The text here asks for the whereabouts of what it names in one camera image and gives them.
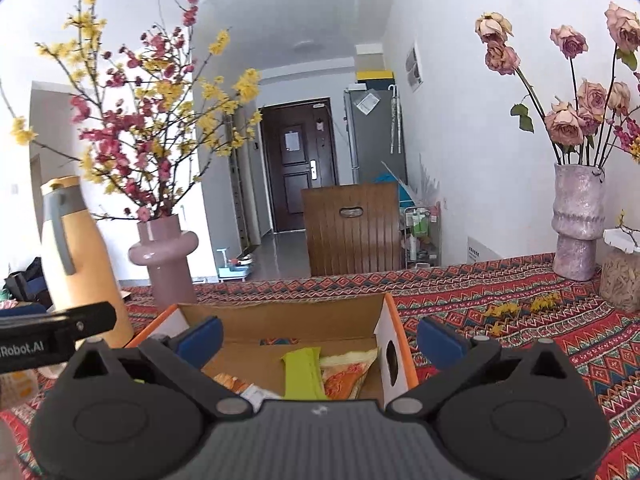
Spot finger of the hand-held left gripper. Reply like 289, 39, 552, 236
0, 302, 117, 340

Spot white storage trolley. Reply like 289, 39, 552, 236
400, 202, 443, 268

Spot pink and yellow blossom branches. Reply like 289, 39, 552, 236
0, 0, 263, 223

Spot grey refrigerator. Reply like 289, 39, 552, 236
343, 85, 408, 187

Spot pile of mixed snack packs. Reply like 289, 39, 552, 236
212, 347, 381, 403

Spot yellow thermos jug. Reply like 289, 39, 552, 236
40, 176, 135, 348

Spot dried pink roses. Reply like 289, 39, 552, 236
474, 1, 640, 166

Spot textured pink vase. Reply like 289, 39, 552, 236
551, 162, 607, 281

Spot paper sheet in plastic sleeve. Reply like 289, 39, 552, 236
356, 92, 382, 116

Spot yellow striped snack packet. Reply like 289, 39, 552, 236
320, 349, 380, 401

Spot wooden chair back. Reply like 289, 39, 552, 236
301, 182, 402, 277

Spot black bag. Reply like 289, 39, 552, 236
2, 257, 53, 311

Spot white folded umbrella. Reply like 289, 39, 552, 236
389, 85, 403, 153

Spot clear jar with seeds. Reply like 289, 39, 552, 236
599, 227, 640, 313

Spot pink ring vase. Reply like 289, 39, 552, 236
128, 214, 199, 311

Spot red patterned tablecloth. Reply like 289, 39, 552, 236
0, 250, 640, 480

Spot red cardboard box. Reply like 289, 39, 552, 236
122, 292, 420, 403

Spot fallen yellow petals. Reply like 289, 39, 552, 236
482, 292, 563, 336

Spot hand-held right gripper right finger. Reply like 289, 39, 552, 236
387, 317, 576, 422

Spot dark brown door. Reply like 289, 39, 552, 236
260, 101, 340, 235

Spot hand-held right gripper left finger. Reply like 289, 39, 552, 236
60, 316, 253, 422

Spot green snack packet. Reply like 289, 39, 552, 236
281, 347, 327, 401

